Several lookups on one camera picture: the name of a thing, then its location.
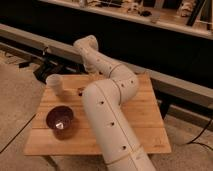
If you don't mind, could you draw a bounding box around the white plastic cup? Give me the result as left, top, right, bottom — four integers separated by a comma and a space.
46, 74, 64, 96

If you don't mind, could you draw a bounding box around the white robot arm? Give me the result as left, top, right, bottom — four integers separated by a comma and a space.
74, 35, 157, 171

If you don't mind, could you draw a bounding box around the dark purple bowl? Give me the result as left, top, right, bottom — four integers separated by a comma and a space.
46, 105, 74, 140

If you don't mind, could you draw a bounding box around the black equipment on floor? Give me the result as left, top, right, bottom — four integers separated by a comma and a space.
33, 59, 69, 84

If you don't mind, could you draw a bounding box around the black cable on floor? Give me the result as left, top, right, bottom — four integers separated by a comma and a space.
184, 118, 213, 151

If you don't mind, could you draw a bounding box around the small dark eraser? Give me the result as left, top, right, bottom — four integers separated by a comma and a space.
77, 87, 84, 97

